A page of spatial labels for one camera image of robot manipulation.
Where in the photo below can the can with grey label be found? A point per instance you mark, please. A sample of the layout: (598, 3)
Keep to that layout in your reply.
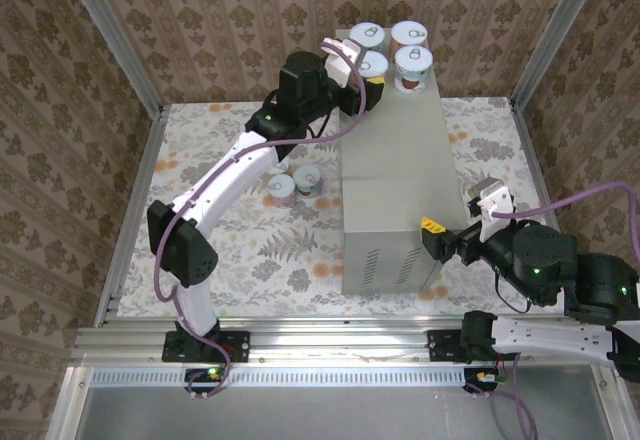
(414, 58)

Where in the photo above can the blue floral label can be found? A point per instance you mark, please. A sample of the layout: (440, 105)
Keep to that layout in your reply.
(367, 34)

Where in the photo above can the orange label can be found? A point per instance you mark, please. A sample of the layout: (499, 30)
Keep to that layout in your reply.
(409, 34)

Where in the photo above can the blue and brown label can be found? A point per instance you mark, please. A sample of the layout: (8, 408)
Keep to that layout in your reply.
(306, 178)

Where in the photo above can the pink berry label can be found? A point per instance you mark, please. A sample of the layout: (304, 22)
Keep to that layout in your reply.
(281, 186)

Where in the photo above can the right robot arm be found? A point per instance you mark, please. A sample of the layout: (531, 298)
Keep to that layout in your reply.
(550, 337)

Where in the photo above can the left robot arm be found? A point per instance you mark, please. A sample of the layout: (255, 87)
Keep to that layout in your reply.
(225, 185)

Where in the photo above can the grey metal cabinet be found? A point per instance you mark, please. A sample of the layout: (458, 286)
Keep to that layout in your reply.
(395, 140)

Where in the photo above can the floral table covering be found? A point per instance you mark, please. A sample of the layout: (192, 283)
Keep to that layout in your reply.
(200, 120)

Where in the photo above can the right controller board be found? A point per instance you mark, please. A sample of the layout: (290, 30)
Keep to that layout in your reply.
(480, 377)

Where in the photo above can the controller board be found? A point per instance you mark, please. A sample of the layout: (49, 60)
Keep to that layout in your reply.
(205, 375)
(480, 377)

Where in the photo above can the grey metal bottom panel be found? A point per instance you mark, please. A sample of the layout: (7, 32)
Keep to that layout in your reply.
(325, 415)

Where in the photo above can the left controller board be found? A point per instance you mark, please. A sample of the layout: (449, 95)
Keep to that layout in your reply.
(205, 375)

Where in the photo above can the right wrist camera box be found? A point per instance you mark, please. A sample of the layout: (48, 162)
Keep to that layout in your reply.
(492, 210)

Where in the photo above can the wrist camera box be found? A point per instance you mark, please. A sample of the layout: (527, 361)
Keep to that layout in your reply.
(345, 62)
(492, 210)

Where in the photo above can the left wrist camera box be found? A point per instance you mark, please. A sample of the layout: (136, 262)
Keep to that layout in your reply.
(345, 62)

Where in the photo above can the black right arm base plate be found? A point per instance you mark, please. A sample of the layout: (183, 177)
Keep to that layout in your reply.
(440, 347)

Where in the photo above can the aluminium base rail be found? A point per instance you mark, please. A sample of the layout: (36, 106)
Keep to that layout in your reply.
(325, 345)

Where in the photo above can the aluminium frame post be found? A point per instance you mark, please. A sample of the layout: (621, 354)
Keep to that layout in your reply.
(115, 35)
(555, 35)

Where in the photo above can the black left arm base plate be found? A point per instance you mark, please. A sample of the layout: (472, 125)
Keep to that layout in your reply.
(240, 347)

